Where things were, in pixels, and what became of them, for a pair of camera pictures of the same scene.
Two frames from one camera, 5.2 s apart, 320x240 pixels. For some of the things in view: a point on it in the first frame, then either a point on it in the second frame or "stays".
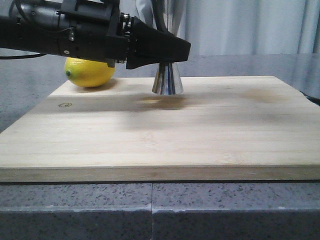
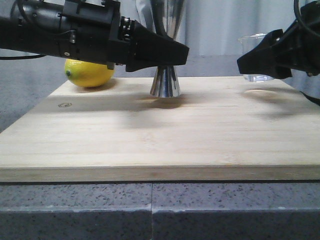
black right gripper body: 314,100 to 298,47
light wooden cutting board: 252,128 stays
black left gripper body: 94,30 stays
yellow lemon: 88,73 stays
